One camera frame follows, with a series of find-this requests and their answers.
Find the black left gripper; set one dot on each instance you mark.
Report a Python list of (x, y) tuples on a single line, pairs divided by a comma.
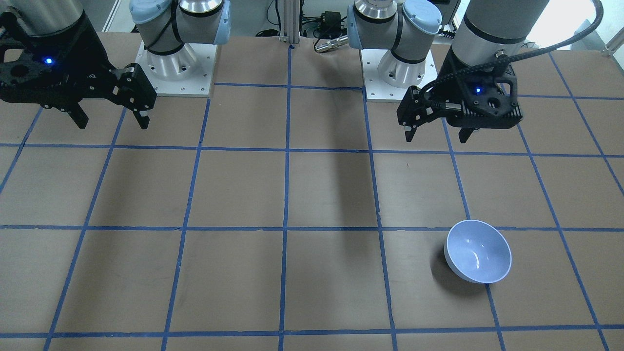
[(455, 69)]

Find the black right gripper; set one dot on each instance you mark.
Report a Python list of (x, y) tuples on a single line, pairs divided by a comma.
[(93, 54)]

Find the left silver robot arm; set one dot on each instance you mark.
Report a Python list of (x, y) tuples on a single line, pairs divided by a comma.
[(489, 27)]

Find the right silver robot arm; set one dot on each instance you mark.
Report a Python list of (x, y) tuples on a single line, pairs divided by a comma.
[(165, 25)]

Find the blue bowl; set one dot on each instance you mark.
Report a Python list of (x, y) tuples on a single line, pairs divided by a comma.
[(477, 252)]

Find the silver cylindrical connector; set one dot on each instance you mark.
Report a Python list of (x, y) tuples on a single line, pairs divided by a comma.
[(331, 44)]

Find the black power adapter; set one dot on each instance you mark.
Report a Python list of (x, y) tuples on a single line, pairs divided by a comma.
[(330, 20)]

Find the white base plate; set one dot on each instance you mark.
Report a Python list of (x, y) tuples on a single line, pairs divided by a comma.
[(178, 80), (387, 79)]

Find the aluminium frame post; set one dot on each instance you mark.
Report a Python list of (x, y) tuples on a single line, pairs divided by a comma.
[(289, 21)]

